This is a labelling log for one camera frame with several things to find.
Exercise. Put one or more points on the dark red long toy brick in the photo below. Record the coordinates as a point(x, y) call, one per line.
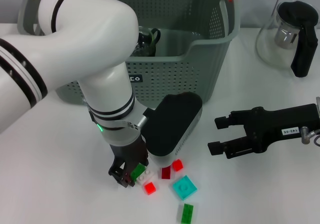
point(166, 173)

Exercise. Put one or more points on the grey perforated storage basket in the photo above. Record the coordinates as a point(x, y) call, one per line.
point(175, 78)

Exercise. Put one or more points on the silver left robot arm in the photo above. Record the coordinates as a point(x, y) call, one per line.
point(75, 46)

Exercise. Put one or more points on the left wrist camera housing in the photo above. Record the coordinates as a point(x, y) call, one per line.
point(172, 126)

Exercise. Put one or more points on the glass teacup with black sleeve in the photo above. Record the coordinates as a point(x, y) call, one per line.
point(148, 43)

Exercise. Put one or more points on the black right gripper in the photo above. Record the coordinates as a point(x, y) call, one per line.
point(275, 128)

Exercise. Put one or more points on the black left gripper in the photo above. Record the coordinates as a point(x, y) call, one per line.
point(130, 151)

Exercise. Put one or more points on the green toy brick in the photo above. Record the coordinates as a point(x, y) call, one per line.
point(138, 171)
point(187, 214)

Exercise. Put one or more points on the small red toy brick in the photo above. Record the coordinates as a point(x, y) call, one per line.
point(150, 188)
point(177, 165)

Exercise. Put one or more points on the silver right gripper connector post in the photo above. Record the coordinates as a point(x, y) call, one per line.
point(307, 135)

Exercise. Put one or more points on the cyan square toy plate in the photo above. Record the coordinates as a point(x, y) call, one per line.
point(184, 187)

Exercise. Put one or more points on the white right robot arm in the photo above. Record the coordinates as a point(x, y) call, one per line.
point(318, 100)

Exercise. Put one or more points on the white toy brick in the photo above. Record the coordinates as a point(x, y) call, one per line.
point(147, 177)

